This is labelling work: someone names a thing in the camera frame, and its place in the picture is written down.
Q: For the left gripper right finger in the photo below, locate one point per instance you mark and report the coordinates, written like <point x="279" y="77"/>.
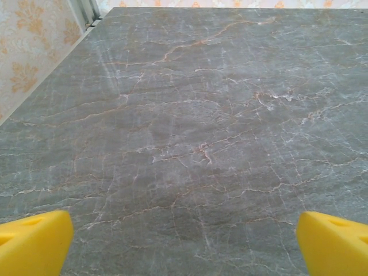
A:
<point x="333" y="247"/>

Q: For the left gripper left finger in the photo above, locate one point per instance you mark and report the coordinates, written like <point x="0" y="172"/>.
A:
<point x="34" y="244"/>

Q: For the aluminium corner post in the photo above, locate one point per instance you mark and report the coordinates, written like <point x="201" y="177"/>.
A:
<point x="86" y="11"/>

